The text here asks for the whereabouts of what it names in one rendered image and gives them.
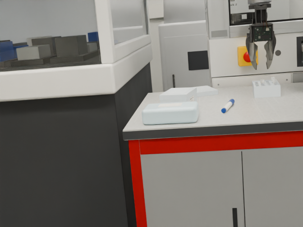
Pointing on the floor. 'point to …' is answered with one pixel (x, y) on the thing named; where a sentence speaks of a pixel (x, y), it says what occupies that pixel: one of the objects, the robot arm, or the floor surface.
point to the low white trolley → (221, 162)
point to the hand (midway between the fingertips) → (261, 65)
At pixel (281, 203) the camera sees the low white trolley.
